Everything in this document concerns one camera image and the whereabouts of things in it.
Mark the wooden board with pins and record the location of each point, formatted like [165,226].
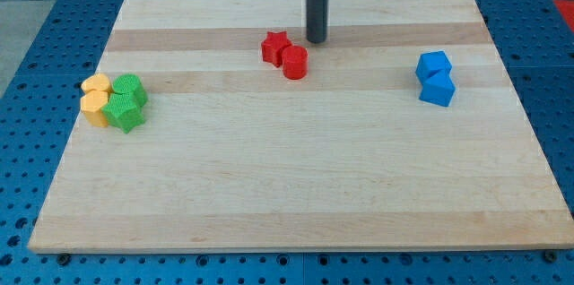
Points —
[233,157]

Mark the red star block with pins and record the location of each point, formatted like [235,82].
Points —
[272,47]

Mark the blue cube block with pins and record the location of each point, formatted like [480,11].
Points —
[431,63]
[438,89]

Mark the green star block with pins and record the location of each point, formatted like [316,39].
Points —
[123,111]

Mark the yellow hexagon block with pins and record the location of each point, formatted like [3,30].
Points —
[92,104]

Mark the lower blue cube block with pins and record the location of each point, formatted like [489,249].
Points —
[438,89]

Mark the green cylinder block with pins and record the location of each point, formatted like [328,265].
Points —
[130,83]

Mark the yellow cylinder block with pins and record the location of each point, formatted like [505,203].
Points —
[97,82]

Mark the upper blue cube block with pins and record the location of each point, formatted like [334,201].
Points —
[431,63]

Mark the red cylinder block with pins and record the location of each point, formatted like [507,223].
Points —
[295,62]

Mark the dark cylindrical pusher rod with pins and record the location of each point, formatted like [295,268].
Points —
[316,20]

